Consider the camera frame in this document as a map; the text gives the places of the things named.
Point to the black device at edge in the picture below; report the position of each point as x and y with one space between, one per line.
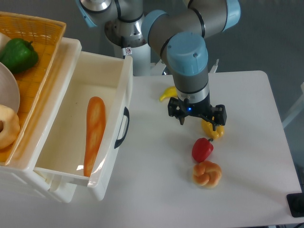
296 204

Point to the white plastic top drawer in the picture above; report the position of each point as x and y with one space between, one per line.
63 153

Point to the red bell pepper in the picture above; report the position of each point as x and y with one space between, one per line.
202 149

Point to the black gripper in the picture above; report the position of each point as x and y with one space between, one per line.
212 116

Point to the black drawer handle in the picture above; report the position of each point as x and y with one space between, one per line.
124 127

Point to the yellow banana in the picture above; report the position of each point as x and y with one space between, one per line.
168 93

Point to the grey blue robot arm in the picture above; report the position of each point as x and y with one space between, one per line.
178 40

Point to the woven yellow basket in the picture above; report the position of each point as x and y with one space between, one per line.
46 35

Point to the white plastic drawer cabinet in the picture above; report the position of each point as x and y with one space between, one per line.
17 174

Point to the yellow bell pepper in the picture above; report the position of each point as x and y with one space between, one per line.
212 131

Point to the knotted bread roll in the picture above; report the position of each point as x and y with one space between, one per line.
206 174

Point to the green bell pepper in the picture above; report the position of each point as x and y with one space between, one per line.
18 55

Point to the tan bagel bread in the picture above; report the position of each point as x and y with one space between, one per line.
11 126

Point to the beige round plate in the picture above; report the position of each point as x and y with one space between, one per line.
9 90

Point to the orange baguette bread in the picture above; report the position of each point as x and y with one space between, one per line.
95 128

